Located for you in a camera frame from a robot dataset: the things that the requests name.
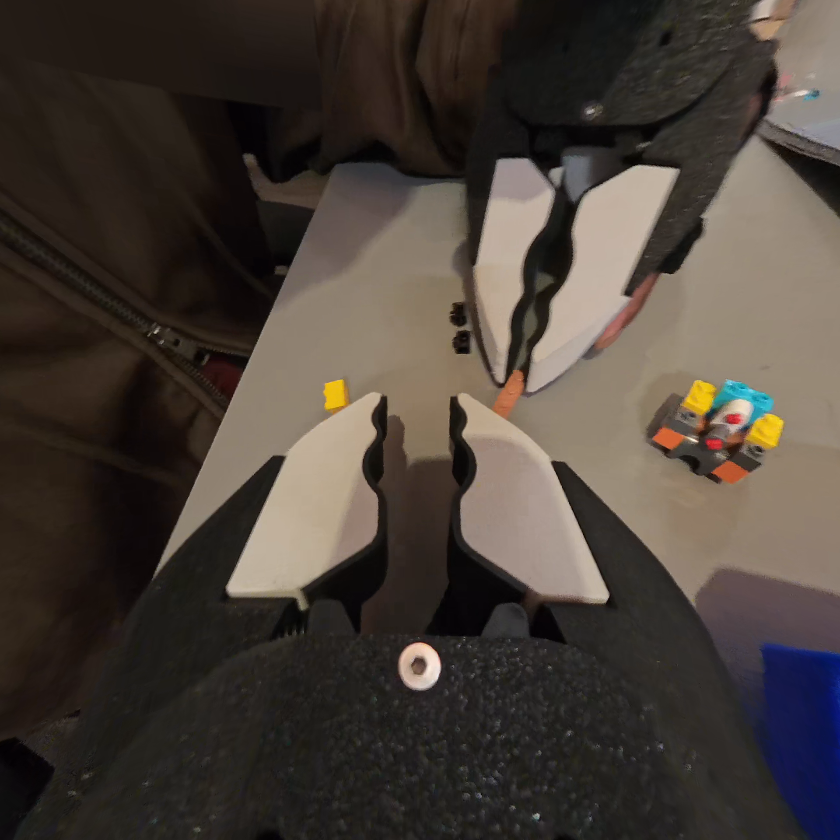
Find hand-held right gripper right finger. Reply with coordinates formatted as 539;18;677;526
449;392;613;603

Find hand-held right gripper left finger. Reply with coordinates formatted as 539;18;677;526
225;392;389;613

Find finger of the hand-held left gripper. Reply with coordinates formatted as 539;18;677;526
527;166;681;395
472;156;559;386

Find orange toy brick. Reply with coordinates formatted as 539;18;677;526
492;369;528;419

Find person's left forearm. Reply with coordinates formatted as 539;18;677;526
276;0;519;181

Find grey desk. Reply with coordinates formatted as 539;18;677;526
154;134;840;840

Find person's left hand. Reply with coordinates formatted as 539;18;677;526
594;274;662;350

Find open instruction booklet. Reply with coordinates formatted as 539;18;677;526
755;0;840;165

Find colourful toy brick model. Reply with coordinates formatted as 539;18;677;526
646;379;785;485

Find brown zip hoodie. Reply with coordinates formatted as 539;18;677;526
0;0;329;742

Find blue storage bin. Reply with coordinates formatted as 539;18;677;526
760;643;840;840

